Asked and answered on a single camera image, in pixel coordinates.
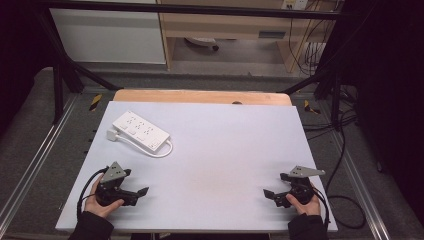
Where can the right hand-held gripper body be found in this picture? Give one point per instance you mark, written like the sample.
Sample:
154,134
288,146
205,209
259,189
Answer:
301,190

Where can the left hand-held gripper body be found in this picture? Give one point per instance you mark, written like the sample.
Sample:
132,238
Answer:
111,186

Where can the person's right hand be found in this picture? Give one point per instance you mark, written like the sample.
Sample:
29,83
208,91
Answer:
308,208

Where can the person's left hand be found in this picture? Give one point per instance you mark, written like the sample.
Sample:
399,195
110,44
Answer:
98,208

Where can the white power plug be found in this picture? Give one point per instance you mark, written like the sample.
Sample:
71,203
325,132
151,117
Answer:
112,134

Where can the white power strip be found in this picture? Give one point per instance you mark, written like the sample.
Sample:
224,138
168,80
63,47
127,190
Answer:
141,131

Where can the white table board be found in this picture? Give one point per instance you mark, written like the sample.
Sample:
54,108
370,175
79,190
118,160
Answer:
213,166

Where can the wooden table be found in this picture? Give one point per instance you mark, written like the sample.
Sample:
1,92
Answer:
200,96

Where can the black curtain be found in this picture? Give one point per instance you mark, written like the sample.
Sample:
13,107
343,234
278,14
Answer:
390,100
20,50

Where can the white cabinet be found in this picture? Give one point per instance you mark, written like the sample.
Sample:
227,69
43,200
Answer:
106,36

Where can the white chair base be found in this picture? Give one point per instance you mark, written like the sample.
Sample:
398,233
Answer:
203,42

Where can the wooden desk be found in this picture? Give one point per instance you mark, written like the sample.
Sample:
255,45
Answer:
230,26

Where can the aluminium floor rail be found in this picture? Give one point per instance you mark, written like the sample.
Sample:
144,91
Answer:
360,186
35,156

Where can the white wall socket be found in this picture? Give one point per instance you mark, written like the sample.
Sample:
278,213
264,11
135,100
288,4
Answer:
295,4

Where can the black metal frame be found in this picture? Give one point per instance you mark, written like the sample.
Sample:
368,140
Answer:
186,9

